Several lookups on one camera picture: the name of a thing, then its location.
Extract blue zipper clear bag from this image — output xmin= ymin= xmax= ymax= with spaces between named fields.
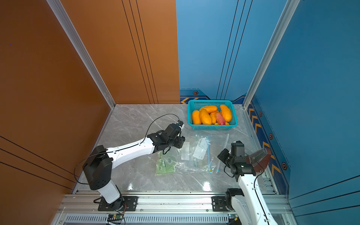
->
xmin=178 ymin=133 xmax=229 ymax=174

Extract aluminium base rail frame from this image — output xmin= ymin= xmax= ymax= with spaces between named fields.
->
xmin=52 ymin=191 xmax=296 ymax=225

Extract green circuit board left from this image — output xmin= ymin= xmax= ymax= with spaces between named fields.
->
xmin=106 ymin=214 xmax=124 ymax=225

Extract brown wedge stand clear plate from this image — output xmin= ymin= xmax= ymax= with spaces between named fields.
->
xmin=246 ymin=148 xmax=272 ymax=173

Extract aluminium corner post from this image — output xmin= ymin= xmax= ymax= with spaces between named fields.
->
xmin=47 ymin=0 xmax=116 ymax=110
xmin=243 ymin=0 xmax=300 ymax=109

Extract clear zip-top bag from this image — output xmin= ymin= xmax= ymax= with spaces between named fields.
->
xmin=157 ymin=134 xmax=226 ymax=175

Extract clear labelled zip bag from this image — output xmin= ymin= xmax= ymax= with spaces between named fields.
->
xmin=181 ymin=137 xmax=210 ymax=160

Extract teal plastic basket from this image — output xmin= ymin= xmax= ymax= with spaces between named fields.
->
xmin=187 ymin=99 xmax=238 ymax=130

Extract aluminium corner post right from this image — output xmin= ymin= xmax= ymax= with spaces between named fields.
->
xmin=243 ymin=0 xmax=300 ymax=109

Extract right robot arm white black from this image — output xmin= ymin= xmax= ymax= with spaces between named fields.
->
xmin=217 ymin=148 xmax=277 ymax=225

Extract aluminium corner post left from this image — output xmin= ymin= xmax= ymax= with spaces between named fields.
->
xmin=47 ymin=0 xmax=116 ymax=110

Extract red pink mango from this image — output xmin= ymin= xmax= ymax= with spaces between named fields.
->
xmin=215 ymin=113 xmax=226 ymax=125

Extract orange mango top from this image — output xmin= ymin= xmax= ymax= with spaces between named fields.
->
xmin=199 ymin=106 xmax=218 ymax=114

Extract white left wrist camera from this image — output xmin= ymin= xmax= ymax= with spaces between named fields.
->
xmin=176 ymin=120 xmax=184 ymax=130

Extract green printed zip bag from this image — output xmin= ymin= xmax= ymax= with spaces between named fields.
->
xmin=156 ymin=152 xmax=178 ymax=175

